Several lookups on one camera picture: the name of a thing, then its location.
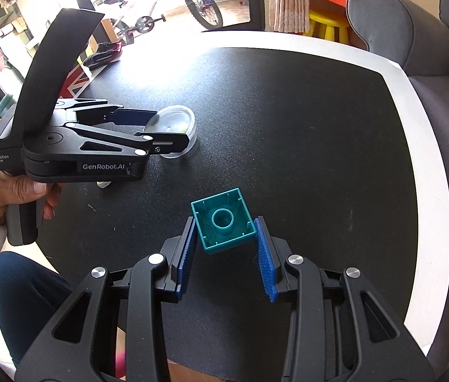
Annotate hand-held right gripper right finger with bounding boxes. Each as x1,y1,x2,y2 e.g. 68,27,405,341
253,216,434,382

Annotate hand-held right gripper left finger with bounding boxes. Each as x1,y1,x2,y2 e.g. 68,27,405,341
14,216,198,382

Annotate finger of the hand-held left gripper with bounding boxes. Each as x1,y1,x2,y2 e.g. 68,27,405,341
54,99,158,125
64,123,192,157

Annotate clear round lidded container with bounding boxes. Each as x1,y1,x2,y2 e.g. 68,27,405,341
144,104,198,160

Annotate teal building block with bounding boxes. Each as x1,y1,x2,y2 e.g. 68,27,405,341
190,187,258,256

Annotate person's left hand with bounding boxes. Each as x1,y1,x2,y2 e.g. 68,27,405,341
0,170,63,224

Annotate flag print tissue box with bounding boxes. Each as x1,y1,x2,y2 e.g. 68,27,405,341
58,67,92,99

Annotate teal canister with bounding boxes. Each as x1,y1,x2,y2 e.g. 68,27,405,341
0,93,17,123

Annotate black and red gloves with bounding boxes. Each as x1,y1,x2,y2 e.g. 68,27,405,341
83,41,124,71

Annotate white bicycle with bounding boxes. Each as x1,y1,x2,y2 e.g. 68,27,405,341
100,0,225,45

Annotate black table mat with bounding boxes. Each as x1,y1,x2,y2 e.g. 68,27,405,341
39,46,421,382

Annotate person's left leg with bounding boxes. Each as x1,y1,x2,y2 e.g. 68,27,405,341
0,251,74,382

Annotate yellow stool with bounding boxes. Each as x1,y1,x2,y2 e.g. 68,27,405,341
307,10,351,45

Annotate grey sofa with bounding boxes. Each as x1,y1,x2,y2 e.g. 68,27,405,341
345,0,449,371

